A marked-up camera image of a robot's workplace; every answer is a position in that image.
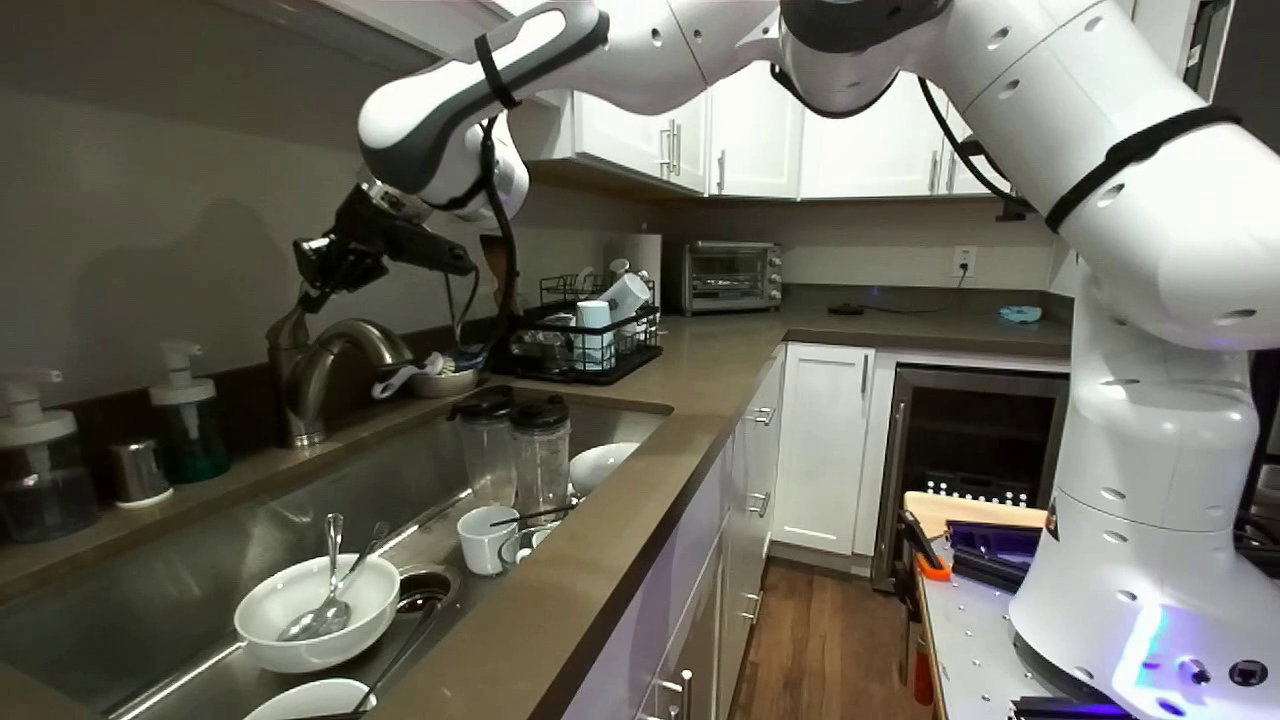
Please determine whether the wooden block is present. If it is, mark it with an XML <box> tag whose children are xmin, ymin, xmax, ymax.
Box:
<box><xmin>899</xmin><ymin>488</ymin><xmax>1052</xmax><ymax>538</ymax></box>

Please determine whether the orange handled tool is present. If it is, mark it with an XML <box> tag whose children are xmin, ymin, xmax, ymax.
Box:
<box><xmin>899</xmin><ymin>516</ymin><xmax>958</xmax><ymax>589</ymax></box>

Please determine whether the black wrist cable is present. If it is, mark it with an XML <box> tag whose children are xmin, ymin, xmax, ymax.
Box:
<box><xmin>444</xmin><ymin>32</ymin><xmax>531</xmax><ymax>355</ymax></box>

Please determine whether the stainless steel sink basin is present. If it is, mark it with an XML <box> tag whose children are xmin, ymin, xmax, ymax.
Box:
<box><xmin>0</xmin><ymin>390</ymin><xmax>674</xmax><ymax>720</ymax></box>

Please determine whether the black beverage cooler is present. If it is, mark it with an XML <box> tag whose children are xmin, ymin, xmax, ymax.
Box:
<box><xmin>870</xmin><ymin>359</ymin><xmax>1071</xmax><ymax>593</ymax></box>

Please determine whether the metal kitchen utensil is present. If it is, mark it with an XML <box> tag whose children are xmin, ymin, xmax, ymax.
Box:
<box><xmin>490</xmin><ymin>501</ymin><xmax>585</xmax><ymax>568</ymax></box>

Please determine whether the small dish with sponge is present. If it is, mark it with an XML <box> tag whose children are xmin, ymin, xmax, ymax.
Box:
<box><xmin>406</xmin><ymin>349</ymin><xmax>481</xmax><ymax>401</ymax></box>

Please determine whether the wooden spatula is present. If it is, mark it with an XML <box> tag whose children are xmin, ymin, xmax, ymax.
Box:
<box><xmin>474</xmin><ymin>230</ymin><xmax>519</xmax><ymax>321</ymax></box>

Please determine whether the white lower cabinet door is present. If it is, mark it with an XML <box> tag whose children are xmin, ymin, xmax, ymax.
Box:
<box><xmin>772</xmin><ymin>340</ymin><xmax>884</xmax><ymax>561</ymax></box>

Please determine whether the dark blue tool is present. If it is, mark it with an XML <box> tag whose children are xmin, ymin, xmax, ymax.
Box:
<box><xmin>943</xmin><ymin>519</ymin><xmax>1046</xmax><ymax>596</ymax></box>

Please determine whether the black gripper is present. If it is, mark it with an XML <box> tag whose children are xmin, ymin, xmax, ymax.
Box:
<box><xmin>290</xmin><ymin>174</ymin><xmax>433</xmax><ymax>316</ymax></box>

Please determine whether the black ladle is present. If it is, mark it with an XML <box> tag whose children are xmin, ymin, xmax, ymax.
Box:
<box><xmin>353</xmin><ymin>568</ymin><xmax>458</xmax><ymax>715</ymax></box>

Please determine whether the white plate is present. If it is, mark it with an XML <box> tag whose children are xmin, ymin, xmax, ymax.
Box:
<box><xmin>238</xmin><ymin>676</ymin><xmax>375</xmax><ymax>720</ymax></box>

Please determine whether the black dish rack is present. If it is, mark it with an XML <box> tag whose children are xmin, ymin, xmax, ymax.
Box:
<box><xmin>484</xmin><ymin>294</ymin><xmax>667</xmax><ymax>390</ymax></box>

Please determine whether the small white cup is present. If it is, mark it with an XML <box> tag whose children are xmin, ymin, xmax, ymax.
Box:
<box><xmin>452</xmin><ymin>501</ymin><xmax>529</xmax><ymax>581</ymax></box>

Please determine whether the white upper cabinet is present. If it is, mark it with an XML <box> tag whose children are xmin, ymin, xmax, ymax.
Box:
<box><xmin>212</xmin><ymin>0</ymin><xmax>712</xmax><ymax>200</ymax></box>
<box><xmin>703</xmin><ymin>56</ymin><xmax>1025</xmax><ymax>203</ymax></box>

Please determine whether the green soap dispenser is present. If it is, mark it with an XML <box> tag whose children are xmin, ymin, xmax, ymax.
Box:
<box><xmin>145</xmin><ymin>340</ymin><xmax>231</xmax><ymax>488</ymax></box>

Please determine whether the black camera on stand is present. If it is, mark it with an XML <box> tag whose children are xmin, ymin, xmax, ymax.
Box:
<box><xmin>991</xmin><ymin>182</ymin><xmax>1040</xmax><ymax>222</ymax></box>

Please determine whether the large white bowl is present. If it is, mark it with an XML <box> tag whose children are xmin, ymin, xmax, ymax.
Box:
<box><xmin>231</xmin><ymin>551</ymin><xmax>404</xmax><ymax>676</ymax></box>

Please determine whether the white shallow bowl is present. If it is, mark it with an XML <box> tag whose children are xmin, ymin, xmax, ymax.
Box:
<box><xmin>568</xmin><ymin>438</ymin><xmax>647</xmax><ymax>501</ymax></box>

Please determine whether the chrome faucet spout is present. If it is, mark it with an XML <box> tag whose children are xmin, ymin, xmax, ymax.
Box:
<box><xmin>280</xmin><ymin>316</ymin><xmax>423</xmax><ymax>452</ymax></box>

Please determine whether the white container in rack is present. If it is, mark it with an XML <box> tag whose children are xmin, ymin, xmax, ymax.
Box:
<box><xmin>595</xmin><ymin>268</ymin><xmax>661</xmax><ymax>323</ymax></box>

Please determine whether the silver toaster oven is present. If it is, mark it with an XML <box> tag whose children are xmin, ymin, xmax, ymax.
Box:
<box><xmin>674</xmin><ymin>234</ymin><xmax>786</xmax><ymax>321</ymax></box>

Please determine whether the white under-counter cabinets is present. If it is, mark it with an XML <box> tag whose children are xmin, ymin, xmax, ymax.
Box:
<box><xmin>556</xmin><ymin>340</ymin><xmax>792</xmax><ymax>720</ymax></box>

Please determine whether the chrome faucet handle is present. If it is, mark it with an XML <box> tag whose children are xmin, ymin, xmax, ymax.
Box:
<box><xmin>260</xmin><ymin>293</ymin><xmax>323</xmax><ymax>401</ymax></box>

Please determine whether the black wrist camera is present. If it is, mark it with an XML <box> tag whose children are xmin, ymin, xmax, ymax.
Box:
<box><xmin>394</xmin><ymin>216</ymin><xmax>481</xmax><ymax>281</ymax></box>

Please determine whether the metal spoon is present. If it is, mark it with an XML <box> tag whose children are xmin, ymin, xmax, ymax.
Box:
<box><xmin>275</xmin><ymin>506</ymin><xmax>359</xmax><ymax>642</ymax></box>

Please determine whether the clear soap dispenser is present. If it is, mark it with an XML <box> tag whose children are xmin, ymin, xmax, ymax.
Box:
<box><xmin>0</xmin><ymin>366</ymin><xmax>98</xmax><ymax>549</ymax></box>

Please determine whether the small metal cup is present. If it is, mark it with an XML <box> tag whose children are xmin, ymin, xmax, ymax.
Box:
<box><xmin>109</xmin><ymin>434</ymin><xmax>176</xmax><ymax>511</ymax></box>

